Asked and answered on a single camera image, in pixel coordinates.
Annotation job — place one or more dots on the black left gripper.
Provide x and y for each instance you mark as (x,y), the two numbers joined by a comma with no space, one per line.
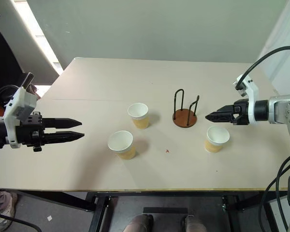
(30,132)

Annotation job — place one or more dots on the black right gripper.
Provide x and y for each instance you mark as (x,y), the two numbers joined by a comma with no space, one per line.
(240,111)

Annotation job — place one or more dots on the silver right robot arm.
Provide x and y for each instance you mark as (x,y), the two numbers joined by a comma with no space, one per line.
(280,108)

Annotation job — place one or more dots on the yellow ribbed paper cup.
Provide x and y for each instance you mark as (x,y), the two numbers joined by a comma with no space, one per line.
(217,137)
(138,113)
(120,142)

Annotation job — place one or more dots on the dark smartphone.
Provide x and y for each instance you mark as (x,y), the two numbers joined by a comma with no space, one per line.
(27,79)

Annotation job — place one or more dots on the grey worn sneaker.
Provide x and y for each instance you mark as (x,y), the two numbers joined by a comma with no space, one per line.
(2,207)

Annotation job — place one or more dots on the black flat floor plate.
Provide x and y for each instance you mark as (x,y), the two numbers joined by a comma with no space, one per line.
(165,210)

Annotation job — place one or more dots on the dark rounded foot shape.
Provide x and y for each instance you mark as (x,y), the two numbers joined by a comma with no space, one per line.
(139,223)
(194,223)

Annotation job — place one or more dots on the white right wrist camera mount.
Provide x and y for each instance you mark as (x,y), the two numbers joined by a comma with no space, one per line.
(252,94)

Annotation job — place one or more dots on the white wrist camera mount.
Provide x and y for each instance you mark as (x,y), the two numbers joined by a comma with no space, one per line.
(252,94)
(17,107)

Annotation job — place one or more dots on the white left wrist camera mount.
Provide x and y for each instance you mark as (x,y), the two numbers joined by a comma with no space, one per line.
(17,107)

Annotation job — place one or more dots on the black metal table frame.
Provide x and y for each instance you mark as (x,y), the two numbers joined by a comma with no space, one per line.
(99,210)

